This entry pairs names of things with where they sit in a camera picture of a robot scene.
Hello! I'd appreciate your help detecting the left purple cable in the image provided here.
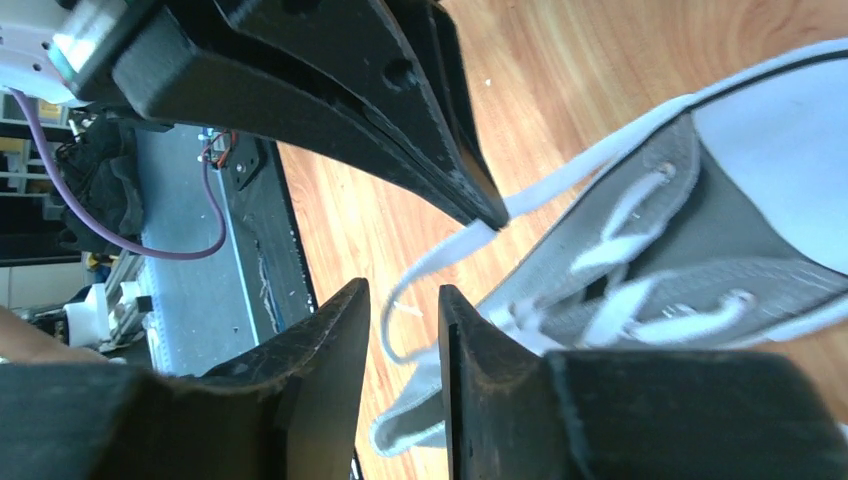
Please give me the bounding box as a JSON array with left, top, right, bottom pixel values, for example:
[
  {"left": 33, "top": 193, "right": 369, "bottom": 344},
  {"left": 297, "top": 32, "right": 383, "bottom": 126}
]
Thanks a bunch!
[{"left": 9, "top": 89, "right": 230, "bottom": 262}]

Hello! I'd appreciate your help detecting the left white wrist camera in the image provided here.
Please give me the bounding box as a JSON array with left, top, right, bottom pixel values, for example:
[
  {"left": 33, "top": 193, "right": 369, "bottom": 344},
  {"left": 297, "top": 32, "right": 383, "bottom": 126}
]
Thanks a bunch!
[{"left": 1, "top": 1, "right": 128, "bottom": 107}]

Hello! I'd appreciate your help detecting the bystander hand with ring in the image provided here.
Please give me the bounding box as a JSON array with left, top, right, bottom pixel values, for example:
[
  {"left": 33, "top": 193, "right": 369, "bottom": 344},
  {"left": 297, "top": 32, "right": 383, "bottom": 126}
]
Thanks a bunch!
[{"left": 1, "top": 306, "right": 108, "bottom": 364}]

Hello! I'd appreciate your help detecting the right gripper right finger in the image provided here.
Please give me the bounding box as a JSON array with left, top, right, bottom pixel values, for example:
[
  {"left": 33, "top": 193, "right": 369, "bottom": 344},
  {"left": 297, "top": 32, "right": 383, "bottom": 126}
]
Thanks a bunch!
[{"left": 438, "top": 285, "right": 847, "bottom": 479}]

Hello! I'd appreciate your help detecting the grey canvas sneaker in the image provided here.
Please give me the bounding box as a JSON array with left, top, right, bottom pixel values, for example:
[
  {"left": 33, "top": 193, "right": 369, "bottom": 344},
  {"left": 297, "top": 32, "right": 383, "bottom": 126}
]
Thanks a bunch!
[{"left": 368, "top": 36, "right": 848, "bottom": 460}]

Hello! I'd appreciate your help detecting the white shoelace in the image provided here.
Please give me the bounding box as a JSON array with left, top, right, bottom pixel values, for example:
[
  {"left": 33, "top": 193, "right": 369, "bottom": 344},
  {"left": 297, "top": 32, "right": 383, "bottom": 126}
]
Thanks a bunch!
[{"left": 380, "top": 119, "right": 760, "bottom": 367}]

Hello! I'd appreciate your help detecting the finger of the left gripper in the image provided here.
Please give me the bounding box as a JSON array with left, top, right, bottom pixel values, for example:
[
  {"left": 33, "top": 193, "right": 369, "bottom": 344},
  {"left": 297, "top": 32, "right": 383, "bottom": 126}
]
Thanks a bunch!
[
  {"left": 73, "top": 0, "right": 509, "bottom": 229},
  {"left": 386, "top": 0, "right": 497, "bottom": 193}
]

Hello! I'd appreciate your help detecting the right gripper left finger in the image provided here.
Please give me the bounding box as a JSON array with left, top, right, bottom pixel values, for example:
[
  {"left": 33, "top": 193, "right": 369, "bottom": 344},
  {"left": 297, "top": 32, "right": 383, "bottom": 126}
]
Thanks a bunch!
[{"left": 1, "top": 278, "right": 371, "bottom": 479}]

